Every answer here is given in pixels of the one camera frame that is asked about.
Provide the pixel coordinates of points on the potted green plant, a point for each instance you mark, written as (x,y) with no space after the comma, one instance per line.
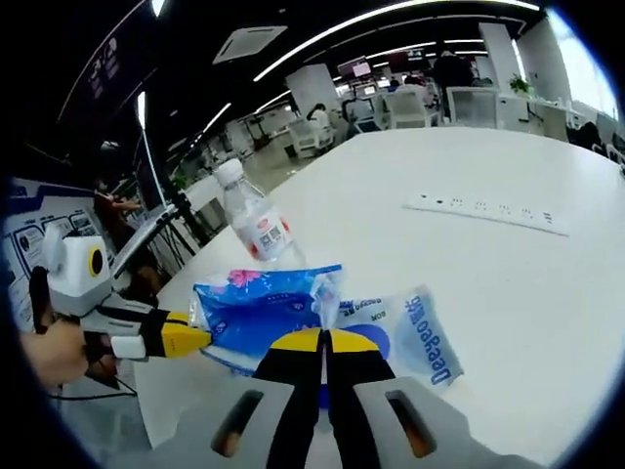
(520,84)

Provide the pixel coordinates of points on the translucent wet wipe packet item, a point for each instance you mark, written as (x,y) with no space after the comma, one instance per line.
(420,337)

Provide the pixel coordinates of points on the dark wall display screens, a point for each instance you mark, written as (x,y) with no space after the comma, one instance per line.
(105,66)

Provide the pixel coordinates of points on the blue tissue packet item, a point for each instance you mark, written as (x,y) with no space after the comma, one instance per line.
(254,312)

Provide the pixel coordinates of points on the ceiling air conditioner unit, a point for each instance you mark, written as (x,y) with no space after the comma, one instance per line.
(249,44)

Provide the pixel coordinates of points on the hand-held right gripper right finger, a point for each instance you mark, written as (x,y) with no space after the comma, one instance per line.
(371,425)

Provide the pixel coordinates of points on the clear water bottle item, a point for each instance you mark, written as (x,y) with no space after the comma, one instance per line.
(259,229)

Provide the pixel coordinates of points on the white office chair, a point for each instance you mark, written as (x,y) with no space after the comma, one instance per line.
(472,108)
(410,110)

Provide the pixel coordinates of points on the person's left hand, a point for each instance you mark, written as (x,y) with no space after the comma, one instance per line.
(54,354)

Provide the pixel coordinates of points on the wall poster board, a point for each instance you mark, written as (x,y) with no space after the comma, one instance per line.
(29,229)

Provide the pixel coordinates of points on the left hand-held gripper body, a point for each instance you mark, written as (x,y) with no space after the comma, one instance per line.
(73,283)

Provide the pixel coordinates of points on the black tripod stand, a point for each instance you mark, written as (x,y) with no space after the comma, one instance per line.
(188,229)

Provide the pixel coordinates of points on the white inset power strip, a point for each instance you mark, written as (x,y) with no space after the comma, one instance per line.
(488,215)

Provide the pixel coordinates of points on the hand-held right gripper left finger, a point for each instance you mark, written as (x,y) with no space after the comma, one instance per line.
(273,415)

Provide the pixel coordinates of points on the laptop on stand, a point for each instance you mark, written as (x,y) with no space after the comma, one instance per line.
(149,181)

